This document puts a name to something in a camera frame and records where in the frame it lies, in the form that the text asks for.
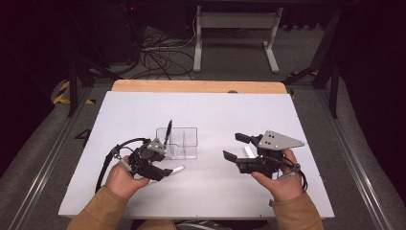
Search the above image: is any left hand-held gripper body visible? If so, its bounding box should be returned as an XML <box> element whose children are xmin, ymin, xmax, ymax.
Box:
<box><xmin>128</xmin><ymin>137</ymin><xmax>168</xmax><ymax>180</ymax></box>

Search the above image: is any black retractable pen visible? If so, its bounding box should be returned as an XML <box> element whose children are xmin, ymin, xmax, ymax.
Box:
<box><xmin>163</xmin><ymin>119</ymin><xmax>173</xmax><ymax>151</ymax></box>

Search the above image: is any white metal stand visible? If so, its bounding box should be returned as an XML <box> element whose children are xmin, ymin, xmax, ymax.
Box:
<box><xmin>192</xmin><ymin>5</ymin><xmax>283</xmax><ymax>74</ymax></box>

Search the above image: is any metal floor rail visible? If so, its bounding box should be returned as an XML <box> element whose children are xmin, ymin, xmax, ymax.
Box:
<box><xmin>314</xmin><ymin>89</ymin><xmax>395</xmax><ymax>230</ymax></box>
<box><xmin>8</xmin><ymin>87</ymin><xmax>94</xmax><ymax>230</ymax></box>

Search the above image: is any clear plastic pen holder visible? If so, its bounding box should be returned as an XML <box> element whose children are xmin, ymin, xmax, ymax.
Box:
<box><xmin>155</xmin><ymin>126</ymin><xmax>199</xmax><ymax>160</ymax></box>

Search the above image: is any person's right hand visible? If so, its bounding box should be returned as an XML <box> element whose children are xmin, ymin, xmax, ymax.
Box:
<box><xmin>251</xmin><ymin>149</ymin><xmax>305</xmax><ymax>203</ymax></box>

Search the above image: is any person's shoe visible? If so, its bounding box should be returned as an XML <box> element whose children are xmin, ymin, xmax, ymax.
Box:
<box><xmin>175</xmin><ymin>219</ymin><xmax>232</xmax><ymax>230</ymax></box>

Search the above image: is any white table sheet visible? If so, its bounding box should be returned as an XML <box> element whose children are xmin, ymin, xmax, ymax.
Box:
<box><xmin>57</xmin><ymin>90</ymin><xmax>335</xmax><ymax>221</ymax></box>

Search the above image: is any yellow black floor tape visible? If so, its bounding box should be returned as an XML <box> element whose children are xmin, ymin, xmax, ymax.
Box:
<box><xmin>52</xmin><ymin>80</ymin><xmax>97</xmax><ymax>105</ymax></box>

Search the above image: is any person's left hand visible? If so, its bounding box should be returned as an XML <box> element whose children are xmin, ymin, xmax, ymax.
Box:
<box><xmin>104</xmin><ymin>155</ymin><xmax>151</xmax><ymax>201</ymax></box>

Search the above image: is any black metal stand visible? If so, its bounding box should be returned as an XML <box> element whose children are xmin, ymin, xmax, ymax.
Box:
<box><xmin>282</xmin><ymin>6</ymin><xmax>346</xmax><ymax>120</ymax></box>
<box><xmin>60</xmin><ymin>6</ymin><xmax>124</xmax><ymax>118</ymax></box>

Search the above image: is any tangle of floor cables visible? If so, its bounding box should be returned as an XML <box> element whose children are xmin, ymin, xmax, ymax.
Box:
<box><xmin>127</xmin><ymin>22</ymin><xmax>196</xmax><ymax>81</ymax></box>

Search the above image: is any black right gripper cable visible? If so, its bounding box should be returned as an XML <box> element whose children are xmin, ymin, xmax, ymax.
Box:
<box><xmin>281</xmin><ymin>157</ymin><xmax>309</xmax><ymax>193</ymax></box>

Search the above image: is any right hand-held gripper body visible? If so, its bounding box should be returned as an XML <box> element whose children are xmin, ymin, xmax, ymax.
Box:
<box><xmin>235</xmin><ymin>129</ymin><xmax>305</xmax><ymax>177</ymax></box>

